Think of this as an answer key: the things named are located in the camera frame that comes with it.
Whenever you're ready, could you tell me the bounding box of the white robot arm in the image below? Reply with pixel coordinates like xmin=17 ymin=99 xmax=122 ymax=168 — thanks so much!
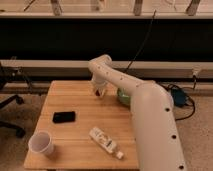
xmin=88 ymin=55 xmax=187 ymax=171

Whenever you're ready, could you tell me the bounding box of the green ceramic bowl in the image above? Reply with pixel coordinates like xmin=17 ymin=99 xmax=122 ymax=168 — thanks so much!
xmin=117 ymin=89 xmax=130 ymax=106

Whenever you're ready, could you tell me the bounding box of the clear plastic bottle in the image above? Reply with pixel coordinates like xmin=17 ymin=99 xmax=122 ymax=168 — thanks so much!
xmin=89 ymin=127 xmax=124 ymax=160

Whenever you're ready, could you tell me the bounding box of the black smartphone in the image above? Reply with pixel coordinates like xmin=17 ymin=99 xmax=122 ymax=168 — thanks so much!
xmin=53 ymin=111 xmax=76 ymax=123

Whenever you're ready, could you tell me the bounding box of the blue power box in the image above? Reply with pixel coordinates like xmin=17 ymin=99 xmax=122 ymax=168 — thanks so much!
xmin=171 ymin=90 xmax=186 ymax=107

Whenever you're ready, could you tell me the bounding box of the black office chair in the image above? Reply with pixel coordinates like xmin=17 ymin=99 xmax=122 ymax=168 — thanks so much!
xmin=0 ymin=63 xmax=26 ymax=138

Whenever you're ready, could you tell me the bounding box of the black floor cable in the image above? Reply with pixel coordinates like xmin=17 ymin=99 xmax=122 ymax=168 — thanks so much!
xmin=159 ymin=83 xmax=196 ymax=122

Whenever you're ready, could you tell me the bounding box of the black hanging cable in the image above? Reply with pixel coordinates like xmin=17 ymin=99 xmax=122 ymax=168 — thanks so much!
xmin=123 ymin=9 xmax=158 ymax=73

